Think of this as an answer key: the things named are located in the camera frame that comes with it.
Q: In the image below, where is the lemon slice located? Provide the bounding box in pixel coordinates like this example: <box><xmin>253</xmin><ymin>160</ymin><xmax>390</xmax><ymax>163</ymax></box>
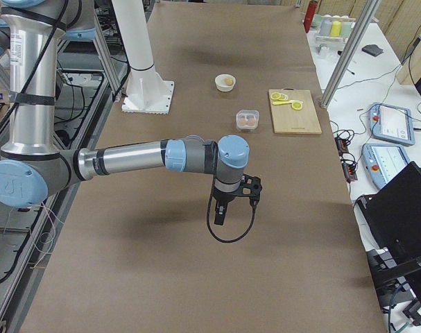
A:
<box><xmin>278</xmin><ymin>93</ymin><xmax>289</xmax><ymax>101</ymax></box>
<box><xmin>291</xmin><ymin>101</ymin><xmax>303</xmax><ymax>110</ymax></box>
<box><xmin>270</xmin><ymin>92</ymin><xmax>282</xmax><ymax>101</ymax></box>

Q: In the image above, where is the yellow cup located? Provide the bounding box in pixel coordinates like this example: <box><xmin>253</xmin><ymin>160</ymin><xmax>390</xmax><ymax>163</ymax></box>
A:
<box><xmin>329</xmin><ymin>21</ymin><xmax>342</xmax><ymax>37</ymax></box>

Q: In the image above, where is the small black pad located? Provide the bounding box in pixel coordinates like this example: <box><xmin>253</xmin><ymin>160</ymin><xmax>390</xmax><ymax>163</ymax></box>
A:
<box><xmin>361</xmin><ymin>44</ymin><xmax>384</xmax><ymax>57</ymax></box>

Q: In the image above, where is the white ceramic bowl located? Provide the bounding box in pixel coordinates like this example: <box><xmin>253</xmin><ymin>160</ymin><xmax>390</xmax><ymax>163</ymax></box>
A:
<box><xmin>214</xmin><ymin>74</ymin><xmax>236</xmax><ymax>92</ymax></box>

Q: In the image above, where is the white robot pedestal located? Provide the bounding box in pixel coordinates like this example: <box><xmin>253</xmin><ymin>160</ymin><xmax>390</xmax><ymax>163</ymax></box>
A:
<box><xmin>112</xmin><ymin>0</ymin><xmax>174</xmax><ymax>114</ymax></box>

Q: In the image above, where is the black laptop monitor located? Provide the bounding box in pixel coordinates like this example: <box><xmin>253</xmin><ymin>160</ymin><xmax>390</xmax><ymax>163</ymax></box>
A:
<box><xmin>357</xmin><ymin>162</ymin><xmax>421</xmax><ymax>304</ymax></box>

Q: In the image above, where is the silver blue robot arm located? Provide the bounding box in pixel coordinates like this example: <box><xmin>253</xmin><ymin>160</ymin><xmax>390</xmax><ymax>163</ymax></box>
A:
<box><xmin>0</xmin><ymin>1</ymin><xmax>253</xmax><ymax>225</ymax></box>

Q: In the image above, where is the black camera cable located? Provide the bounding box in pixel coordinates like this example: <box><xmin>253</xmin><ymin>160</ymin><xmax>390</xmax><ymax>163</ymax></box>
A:
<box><xmin>206</xmin><ymin>176</ymin><xmax>259</xmax><ymax>244</ymax></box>

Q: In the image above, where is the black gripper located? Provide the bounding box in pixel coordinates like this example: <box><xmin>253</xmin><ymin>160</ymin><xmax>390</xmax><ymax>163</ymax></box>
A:
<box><xmin>213</xmin><ymin>189</ymin><xmax>236</xmax><ymax>225</ymax></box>

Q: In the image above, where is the yellow plastic knife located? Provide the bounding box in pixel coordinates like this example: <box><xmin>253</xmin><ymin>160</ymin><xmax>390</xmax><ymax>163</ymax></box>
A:
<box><xmin>272</xmin><ymin>100</ymin><xmax>303</xmax><ymax>105</ymax></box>

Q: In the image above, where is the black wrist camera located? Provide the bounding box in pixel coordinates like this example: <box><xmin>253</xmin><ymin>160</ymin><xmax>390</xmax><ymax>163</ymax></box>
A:
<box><xmin>240</xmin><ymin>174</ymin><xmax>262</xmax><ymax>200</ymax></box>

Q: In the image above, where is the blue teach pendant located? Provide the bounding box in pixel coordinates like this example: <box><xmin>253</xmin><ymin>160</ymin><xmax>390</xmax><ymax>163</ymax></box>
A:
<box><xmin>369</xmin><ymin>103</ymin><xmax>415</xmax><ymax>146</ymax></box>
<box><xmin>362</xmin><ymin>144</ymin><xmax>410</xmax><ymax>189</ymax></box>

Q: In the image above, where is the wooden cutting board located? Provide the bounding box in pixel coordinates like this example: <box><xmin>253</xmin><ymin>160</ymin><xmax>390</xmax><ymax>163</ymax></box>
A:
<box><xmin>268</xmin><ymin>89</ymin><xmax>322</xmax><ymax>135</ymax></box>

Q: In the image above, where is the grey cup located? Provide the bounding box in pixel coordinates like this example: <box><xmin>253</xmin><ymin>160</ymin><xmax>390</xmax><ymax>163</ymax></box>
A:
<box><xmin>319</xmin><ymin>18</ymin><xmax>332</xmax><ymax>36</ymax></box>

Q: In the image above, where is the clear plastic egg box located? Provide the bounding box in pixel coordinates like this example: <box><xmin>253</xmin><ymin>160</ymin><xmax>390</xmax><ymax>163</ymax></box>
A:
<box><xmin>236</xmin><ymin>110</ymin><xmax>259</xmax><ymax>131</ymax></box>

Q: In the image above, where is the aluminium frame post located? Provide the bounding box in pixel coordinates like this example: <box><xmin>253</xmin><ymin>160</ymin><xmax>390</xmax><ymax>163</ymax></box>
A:
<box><xmin>320</xmin><ymin>0</ymin><xmax>381</xmax><ymax>109</ymax></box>

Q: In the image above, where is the black orange terminal strip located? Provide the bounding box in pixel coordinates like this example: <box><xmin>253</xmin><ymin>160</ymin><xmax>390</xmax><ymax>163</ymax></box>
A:
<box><xmin>335</xmin><ymin>136</ymin><xmax>358</xmax><ymax>183</ymax></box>

